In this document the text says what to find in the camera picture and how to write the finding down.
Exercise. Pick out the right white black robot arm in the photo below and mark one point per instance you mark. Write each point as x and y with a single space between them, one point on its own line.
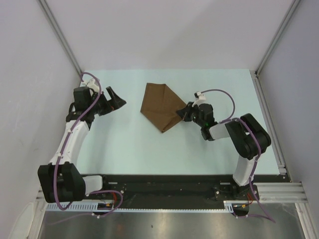
247 135

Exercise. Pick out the brown cloth napkin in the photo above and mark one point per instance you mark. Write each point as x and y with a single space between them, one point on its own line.
159 106

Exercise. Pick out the aluminium frame rail front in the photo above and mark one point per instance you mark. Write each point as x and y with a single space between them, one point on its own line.
274 191

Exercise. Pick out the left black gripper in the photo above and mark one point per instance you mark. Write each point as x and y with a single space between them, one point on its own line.
113 104

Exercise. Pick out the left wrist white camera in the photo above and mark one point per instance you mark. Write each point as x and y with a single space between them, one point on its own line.
92 84

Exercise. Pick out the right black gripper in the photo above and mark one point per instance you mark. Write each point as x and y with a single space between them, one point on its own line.
184 113

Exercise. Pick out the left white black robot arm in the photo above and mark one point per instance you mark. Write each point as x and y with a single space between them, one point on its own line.
60 180

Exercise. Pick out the white slotted cable duct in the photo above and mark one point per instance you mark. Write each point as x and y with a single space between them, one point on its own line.
96 207

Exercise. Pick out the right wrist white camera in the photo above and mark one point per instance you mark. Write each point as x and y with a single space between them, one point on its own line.
199 99

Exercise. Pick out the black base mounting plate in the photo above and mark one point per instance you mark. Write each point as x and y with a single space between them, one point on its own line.
184 178

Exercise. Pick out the wrist white camera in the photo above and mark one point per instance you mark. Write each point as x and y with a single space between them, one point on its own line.
92 84
199 99

